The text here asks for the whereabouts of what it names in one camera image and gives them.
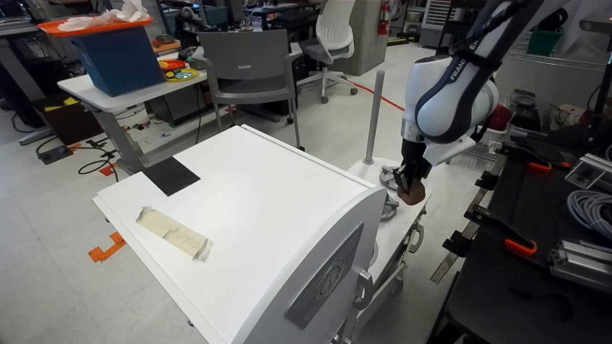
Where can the brown toy potato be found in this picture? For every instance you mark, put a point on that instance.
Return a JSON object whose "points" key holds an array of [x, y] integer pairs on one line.
{"points": [[411, 194]]}

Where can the white side table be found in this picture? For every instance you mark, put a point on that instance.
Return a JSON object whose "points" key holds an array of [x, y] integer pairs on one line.
{"points": [[105, 110]]}

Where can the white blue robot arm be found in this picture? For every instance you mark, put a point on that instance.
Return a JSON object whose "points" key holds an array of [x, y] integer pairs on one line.
{"points": [[447, 97]]}

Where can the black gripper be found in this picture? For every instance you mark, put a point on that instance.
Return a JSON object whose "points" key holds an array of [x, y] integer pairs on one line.
{"points": [[413, 166]]}

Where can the black clamp orange handle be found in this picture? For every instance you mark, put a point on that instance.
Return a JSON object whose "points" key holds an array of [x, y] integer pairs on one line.
{"points": [[512, 242]]}

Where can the grey vertical pole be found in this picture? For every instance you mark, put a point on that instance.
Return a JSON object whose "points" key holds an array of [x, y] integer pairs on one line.
{"points": [[373, 120]]}

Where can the white mesh office chair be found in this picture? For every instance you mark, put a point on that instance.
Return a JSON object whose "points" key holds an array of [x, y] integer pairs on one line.
{"points": [[333, 43]]}

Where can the aluminium extrusion bracket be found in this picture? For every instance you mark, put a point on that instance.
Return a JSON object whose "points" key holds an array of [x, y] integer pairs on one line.
{"points": [[581, 263]]}

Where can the grey folding chair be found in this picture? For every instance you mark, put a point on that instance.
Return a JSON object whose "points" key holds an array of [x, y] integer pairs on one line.
{"points": [[250, 68]]}

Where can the red fire extinguisher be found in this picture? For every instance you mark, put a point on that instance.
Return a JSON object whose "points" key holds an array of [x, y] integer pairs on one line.
{"points": [[382, 19]]}

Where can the blue storage bin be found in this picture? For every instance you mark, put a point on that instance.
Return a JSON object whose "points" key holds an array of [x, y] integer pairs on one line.
{"points": [[117, 57]]}

